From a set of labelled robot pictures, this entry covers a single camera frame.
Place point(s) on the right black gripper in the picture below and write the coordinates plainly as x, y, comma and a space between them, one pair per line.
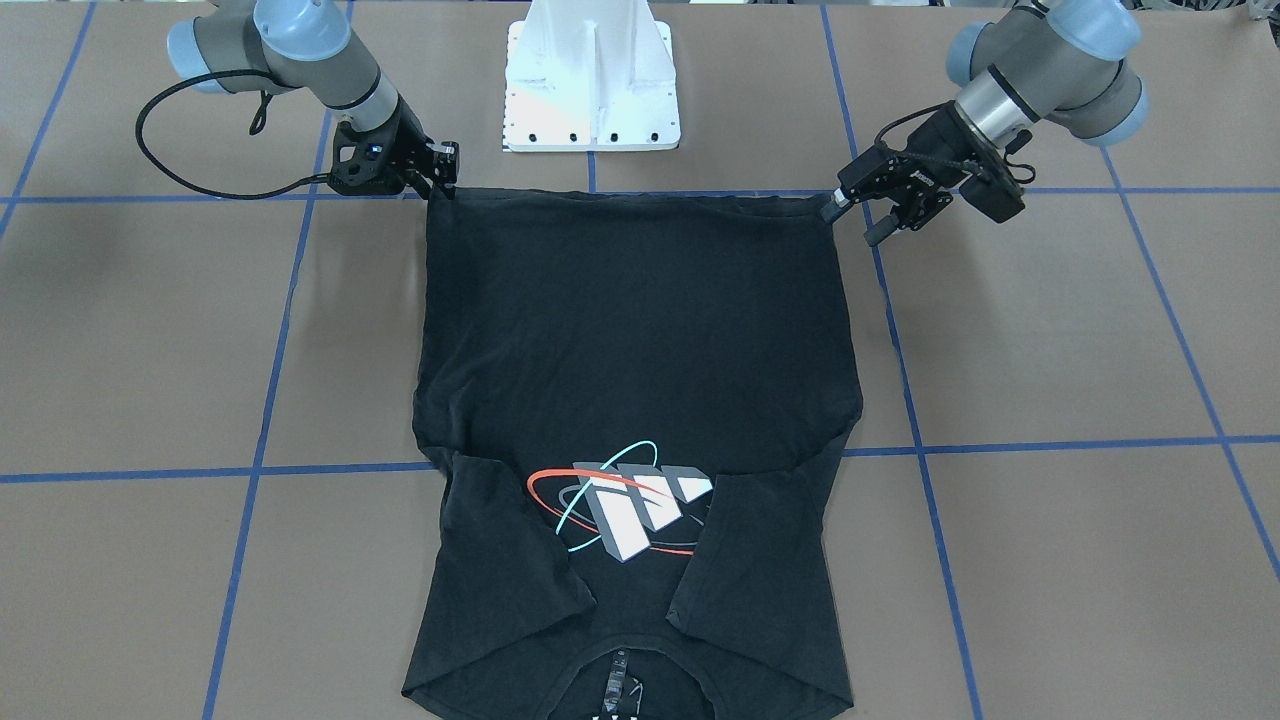
407, 143

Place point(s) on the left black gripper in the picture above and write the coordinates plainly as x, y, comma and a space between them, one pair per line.
937, 135

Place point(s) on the black printed t-shirt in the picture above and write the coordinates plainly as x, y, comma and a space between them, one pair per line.
639, 405

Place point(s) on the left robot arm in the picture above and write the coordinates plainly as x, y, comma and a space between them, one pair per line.
1064, 62

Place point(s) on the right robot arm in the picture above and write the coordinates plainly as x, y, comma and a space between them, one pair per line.
275, 47

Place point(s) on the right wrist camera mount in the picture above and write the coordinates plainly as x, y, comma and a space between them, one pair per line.
362, 162

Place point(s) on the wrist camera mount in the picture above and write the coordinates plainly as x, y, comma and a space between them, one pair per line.
362, 162
994, 192

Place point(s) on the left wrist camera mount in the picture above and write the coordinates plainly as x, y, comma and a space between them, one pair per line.
994, 192

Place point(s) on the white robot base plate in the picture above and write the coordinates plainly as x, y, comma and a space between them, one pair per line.
590, 76

